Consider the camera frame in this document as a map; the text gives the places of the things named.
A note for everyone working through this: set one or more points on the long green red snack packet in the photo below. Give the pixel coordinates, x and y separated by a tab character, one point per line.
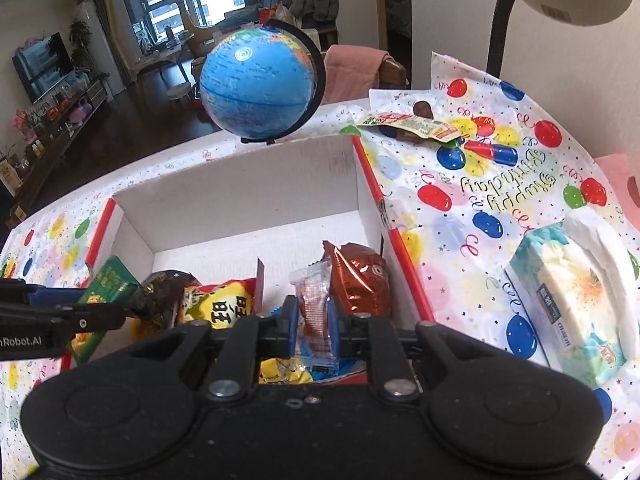
415	124

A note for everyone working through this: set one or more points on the white round stool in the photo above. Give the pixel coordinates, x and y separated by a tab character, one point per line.
180	91

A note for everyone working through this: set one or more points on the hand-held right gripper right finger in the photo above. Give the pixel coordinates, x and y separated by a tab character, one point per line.
335	332

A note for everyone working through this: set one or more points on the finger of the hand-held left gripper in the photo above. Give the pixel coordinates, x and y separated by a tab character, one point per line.
55	294
90	317

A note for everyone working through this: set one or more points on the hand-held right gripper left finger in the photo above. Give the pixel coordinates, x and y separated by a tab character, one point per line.
291	327

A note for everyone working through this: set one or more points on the blue biscuit snack packet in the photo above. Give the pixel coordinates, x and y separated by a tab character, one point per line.
322	369

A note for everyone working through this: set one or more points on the flat screen television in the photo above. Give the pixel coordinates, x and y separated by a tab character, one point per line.
42	62

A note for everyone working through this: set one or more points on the black snack packet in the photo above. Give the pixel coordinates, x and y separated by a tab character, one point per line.
162	290

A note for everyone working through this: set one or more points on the green potted plant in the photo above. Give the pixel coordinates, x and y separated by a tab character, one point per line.
80	35

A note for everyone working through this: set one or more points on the clear red sausage packet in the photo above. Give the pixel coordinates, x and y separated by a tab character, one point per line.
312	320

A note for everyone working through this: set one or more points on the floral tissue pack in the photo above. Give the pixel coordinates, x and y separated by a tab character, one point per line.
560	300

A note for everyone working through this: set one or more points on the white standing air conditioner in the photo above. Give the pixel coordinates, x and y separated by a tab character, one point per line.
94	35

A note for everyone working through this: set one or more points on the brown foil snack packet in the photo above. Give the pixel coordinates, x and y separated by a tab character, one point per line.
360	280

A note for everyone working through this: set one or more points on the blue desk globe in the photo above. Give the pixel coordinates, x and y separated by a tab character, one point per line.
250	85

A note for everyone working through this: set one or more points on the large red yellow snack packet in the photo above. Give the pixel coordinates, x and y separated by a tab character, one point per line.
225	305

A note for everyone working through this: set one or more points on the dark brown round snack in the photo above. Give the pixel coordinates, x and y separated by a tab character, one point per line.
423	110

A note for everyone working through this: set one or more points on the dark wooden tv cabinet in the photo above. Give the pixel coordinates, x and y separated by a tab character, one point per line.
50	130

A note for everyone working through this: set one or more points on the gold crinkly snack packet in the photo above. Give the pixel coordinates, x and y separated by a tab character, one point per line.
282	372

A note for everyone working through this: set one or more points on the red cardboard box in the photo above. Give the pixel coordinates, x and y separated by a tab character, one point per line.
250	200

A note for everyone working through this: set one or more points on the balloon print tablecloth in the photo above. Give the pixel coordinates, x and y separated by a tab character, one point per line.
500	210

